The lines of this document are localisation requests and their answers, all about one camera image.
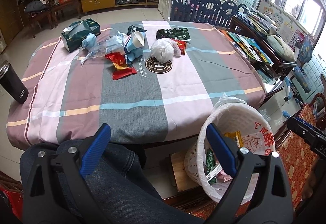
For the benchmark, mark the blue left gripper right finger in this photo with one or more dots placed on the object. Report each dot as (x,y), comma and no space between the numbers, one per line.
(224,148)

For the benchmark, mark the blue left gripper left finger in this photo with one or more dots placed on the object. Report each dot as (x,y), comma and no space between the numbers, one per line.
(93,148)

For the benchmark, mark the red snack wrapper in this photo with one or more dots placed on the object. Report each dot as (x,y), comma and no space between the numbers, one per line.
(121,68)

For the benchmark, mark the clear plastic bag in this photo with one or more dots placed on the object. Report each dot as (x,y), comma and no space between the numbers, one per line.
(111,44)

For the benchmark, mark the white paper cup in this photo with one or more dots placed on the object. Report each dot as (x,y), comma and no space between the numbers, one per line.
(134,41)

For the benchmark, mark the green wafer snack bag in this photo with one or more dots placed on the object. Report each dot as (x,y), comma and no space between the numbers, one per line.
(210,161)

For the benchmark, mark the yellow snack bag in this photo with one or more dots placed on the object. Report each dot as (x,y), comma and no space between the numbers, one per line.
(236,137)

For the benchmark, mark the pink plastic bag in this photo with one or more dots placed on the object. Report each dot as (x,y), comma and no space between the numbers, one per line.
(223,177)

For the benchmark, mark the white blue toothpaste box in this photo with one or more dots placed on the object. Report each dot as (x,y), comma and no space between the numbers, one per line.
(214,172)

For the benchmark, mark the white trash basket with liner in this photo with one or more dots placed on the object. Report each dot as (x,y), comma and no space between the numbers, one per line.
(233,125)

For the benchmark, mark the person's leg in jeans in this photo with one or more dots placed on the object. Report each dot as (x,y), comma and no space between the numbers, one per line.
(124,193)

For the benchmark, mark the blue child chair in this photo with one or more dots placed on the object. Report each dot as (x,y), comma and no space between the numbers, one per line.
(304,55)

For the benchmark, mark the plaid tablecloth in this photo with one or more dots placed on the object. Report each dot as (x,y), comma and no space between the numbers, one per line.
(70,97)

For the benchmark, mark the grey green cushion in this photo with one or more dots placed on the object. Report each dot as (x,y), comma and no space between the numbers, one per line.
(281,48)

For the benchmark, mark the light blue crumpled tissue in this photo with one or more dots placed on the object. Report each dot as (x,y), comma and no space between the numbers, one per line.
(89,42)

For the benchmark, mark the colourful picture book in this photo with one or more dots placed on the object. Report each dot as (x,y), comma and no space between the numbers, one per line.
(265,59)

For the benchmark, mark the black travel mug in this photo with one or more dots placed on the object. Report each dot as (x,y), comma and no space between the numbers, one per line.
(11,82)

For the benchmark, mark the dark wooden side table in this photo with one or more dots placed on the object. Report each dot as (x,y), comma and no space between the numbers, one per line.
(270,67)

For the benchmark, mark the green tissue box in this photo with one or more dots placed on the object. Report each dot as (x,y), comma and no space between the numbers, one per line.
(73,35)

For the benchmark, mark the red cigarette box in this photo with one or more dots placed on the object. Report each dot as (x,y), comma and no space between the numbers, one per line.
(179,47)

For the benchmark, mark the white remote control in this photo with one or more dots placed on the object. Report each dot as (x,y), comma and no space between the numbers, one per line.
(248,48)

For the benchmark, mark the white crumpled plastic bag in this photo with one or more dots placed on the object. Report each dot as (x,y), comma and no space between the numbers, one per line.
(165,49)

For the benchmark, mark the small dark green wrapper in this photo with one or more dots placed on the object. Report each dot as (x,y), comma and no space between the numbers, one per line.
(132,29)

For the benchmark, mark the dark green foil wrapper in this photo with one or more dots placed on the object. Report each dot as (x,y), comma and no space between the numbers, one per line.
(177,33)

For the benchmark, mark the stack of books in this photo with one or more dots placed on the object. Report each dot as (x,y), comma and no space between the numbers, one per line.
(254,20)

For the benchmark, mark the wooden chair with bag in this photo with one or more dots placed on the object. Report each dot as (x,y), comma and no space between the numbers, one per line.
(32,12)

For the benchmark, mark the blue baby playpen fence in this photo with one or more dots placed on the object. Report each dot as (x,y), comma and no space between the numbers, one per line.
(215,12)

